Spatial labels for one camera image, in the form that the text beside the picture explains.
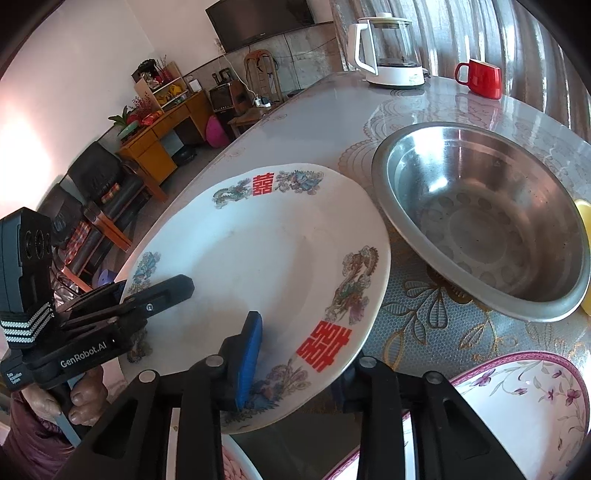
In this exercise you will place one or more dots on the white glass electric kettle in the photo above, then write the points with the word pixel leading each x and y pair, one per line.
pixel 388 50

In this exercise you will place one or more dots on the stainless steel basin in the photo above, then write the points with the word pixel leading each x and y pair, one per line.
pixel 480 221

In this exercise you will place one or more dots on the black cushioned armchair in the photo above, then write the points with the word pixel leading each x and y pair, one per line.
pixel 99 173
pixel 64 207

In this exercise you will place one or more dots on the low wooden stool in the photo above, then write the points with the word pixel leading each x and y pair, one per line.
pixel 249 117

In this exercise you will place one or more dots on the purple plastic stool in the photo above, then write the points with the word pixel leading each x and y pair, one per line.
pixel 105 278

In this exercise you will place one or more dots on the red mug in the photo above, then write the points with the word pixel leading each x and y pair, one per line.
pixel 482 78

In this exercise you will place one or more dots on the person's left forearm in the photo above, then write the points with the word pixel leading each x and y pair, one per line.
pixel 27 438

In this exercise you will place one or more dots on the small black speaker box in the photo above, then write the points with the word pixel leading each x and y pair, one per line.
pixel 220 98

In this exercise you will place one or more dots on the yellow plastic bowl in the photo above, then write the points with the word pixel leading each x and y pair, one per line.
pixel 585 217

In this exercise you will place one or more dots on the wooden desk cabinet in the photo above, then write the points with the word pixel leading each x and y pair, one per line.
pixel 157 143

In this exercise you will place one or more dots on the white plate with purple rim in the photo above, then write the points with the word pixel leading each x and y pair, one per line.
pixel 231 461

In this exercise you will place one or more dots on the white bowl with purple flowers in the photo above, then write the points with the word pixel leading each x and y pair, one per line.
pixel 517 415

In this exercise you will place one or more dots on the person's left hand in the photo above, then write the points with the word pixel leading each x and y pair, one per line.
pixel 83 398

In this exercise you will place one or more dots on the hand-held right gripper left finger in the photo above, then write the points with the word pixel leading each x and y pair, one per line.
pixel 247 360

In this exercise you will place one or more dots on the black flat television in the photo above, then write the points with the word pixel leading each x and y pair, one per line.
pixel 258 21

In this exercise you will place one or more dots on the pink round bag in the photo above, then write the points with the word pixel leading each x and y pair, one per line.
pixel 215 131

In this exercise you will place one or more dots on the floral lace tablecloth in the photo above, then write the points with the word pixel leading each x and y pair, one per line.
pixel 415 318

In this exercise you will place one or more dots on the wooden chair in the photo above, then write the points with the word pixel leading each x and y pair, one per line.
pixel 261 76

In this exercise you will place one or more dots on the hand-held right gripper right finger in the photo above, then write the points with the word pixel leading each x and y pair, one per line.
pixel 369 383

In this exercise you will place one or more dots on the grey sheer curtain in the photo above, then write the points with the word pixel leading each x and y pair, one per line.
pixel 485 32

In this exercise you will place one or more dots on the wooden shelf with ornaments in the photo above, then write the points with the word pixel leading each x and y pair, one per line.
pixel 154 83

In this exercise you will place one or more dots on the white plate with red print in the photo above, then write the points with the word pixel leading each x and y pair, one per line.
pixel 258 258

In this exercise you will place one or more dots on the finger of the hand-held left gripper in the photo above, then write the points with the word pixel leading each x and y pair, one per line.
pixel 161 293
pixel 108 291

